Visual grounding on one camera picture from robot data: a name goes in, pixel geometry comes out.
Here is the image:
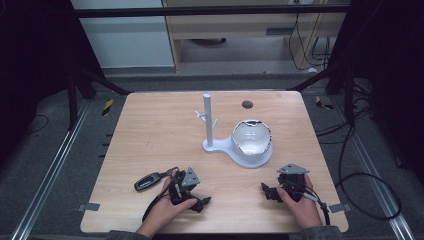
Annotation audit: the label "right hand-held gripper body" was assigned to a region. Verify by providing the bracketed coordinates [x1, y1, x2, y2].
[276, 162, 311, 203]

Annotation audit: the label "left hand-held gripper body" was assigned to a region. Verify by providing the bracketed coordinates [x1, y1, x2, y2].
[168, 166, 202, 206]

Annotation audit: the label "black car key fob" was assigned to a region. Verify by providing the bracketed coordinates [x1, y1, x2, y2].
[133, 167, 180, 192]

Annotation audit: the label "person's right hand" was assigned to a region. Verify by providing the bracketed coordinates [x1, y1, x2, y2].
[277, 174, 323, 230]

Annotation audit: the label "person's left hand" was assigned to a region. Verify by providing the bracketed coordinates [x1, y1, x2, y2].
[136, 176, 198, 238]

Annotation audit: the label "white bowl with dark rim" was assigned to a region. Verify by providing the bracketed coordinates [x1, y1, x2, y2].
[231, 119, 273, 157]

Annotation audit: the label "grey tape piece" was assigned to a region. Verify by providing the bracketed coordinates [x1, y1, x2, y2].
[77, 202, 101, 213]
[328, 202, 352, 214]

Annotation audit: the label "white key stand with tray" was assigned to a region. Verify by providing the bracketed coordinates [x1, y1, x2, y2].
[194, 93, 274, 169]

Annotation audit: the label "yellow black hazard tape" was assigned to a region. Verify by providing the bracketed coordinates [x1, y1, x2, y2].
[101, 98, 115, 117]
[314, 95, 335, 111]

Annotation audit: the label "white cabinet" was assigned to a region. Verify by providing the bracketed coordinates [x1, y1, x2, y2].
[70, 0, 176, 69]

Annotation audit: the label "wooden shelf unit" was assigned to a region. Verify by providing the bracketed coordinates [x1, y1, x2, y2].
[162, 0, 351, 73]

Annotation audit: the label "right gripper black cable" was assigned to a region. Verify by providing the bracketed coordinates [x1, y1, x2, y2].
[301, 186, 331, 226]

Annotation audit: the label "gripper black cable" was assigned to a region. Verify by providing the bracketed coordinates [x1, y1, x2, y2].
[301, 186, 331, 226]
[141, 181, 175, 223]

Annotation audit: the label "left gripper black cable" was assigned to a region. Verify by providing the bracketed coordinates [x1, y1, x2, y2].
[141, 181, 175, 223]

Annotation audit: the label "long black floor cable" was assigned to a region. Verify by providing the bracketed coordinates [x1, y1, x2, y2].
[314, 109, 403, 222]

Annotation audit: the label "metal floor rail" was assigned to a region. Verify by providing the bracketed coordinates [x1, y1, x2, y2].
[333, 96, 416, 240]
[9, 99, 92, 240]

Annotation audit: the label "black frame stand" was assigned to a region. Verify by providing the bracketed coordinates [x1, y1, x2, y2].
[294, 64, 356, 127]
[65, 64, 133, 132]

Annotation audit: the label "hanging black cables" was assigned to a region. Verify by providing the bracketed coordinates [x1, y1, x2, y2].
[287, 12, 332, 72]

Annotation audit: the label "black frame crossbar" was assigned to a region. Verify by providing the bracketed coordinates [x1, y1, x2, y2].
[73, 3, 352, 19]

